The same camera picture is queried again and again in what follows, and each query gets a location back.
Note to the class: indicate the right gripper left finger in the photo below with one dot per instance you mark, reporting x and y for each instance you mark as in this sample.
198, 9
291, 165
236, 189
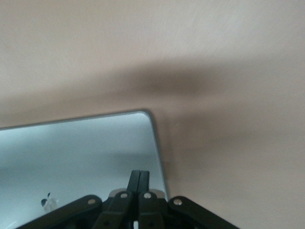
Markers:
114, 210

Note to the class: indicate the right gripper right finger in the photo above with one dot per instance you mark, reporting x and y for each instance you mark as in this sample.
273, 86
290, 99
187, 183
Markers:
152, 212

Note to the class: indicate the silver grey laptop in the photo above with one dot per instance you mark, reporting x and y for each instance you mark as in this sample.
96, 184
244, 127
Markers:
71, 155

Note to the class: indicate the brown table cover mat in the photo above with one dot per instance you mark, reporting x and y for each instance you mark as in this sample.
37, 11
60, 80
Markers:
214, 47

